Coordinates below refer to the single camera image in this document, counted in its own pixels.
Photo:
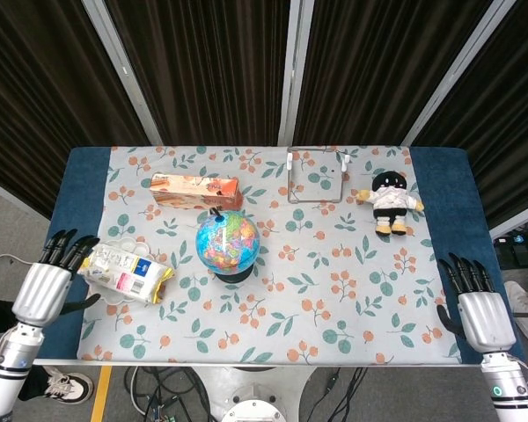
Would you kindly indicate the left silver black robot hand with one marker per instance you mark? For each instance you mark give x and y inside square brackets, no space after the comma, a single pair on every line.
[41,290]

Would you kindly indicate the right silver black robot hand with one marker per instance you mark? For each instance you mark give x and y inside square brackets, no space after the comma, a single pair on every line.
[484,316]

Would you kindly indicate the small colourful desk globe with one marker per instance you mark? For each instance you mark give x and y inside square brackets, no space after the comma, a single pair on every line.
[227,247]

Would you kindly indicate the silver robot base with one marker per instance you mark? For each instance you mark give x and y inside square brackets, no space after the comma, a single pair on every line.
[251,395]

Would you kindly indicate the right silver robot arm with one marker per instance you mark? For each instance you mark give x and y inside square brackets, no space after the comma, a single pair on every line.
[508,387]

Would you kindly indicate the white shoe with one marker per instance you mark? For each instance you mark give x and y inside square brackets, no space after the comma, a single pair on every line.
[525,310]

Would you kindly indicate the white crinkled snack bag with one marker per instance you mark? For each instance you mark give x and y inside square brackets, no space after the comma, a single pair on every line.
[123,272]

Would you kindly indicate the blue table mat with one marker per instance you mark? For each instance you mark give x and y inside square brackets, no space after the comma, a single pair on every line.
[85,211]

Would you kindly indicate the white black sneaker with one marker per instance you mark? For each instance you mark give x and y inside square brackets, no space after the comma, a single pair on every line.
[68,387]

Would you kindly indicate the white flower-shaped plate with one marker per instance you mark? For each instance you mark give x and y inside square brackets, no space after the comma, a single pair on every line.
[134,246]

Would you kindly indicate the black white plush doll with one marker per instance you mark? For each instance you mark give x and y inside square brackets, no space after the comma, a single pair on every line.
[390,203]

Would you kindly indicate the floral patterned tablecloth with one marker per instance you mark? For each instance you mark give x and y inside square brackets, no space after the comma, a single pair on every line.
[317,281]

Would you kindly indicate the orange snack carton box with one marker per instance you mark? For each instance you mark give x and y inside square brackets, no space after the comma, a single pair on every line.
[196,191]

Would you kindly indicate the dark brown curtain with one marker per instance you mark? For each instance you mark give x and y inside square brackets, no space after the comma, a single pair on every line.
[215,66]

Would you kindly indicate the grey metal frame post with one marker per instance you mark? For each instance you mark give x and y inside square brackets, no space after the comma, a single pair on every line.
[453,72]
[295,72]
[124,72]

